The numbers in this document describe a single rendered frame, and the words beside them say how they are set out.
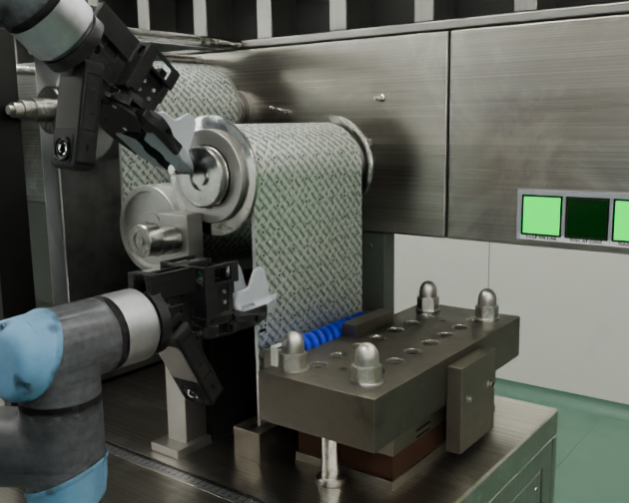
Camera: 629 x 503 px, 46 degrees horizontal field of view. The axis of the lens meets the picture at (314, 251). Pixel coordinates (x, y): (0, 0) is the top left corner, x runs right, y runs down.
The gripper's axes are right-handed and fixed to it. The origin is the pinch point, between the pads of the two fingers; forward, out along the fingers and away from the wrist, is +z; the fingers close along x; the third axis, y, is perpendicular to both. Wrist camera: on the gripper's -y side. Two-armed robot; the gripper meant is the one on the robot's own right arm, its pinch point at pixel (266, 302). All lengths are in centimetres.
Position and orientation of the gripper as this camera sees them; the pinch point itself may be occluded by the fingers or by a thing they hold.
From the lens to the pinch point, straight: 92.4
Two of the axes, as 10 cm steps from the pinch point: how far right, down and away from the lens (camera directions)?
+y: -0.1, -9.8, -1.8
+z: 6.0, -1.5, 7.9
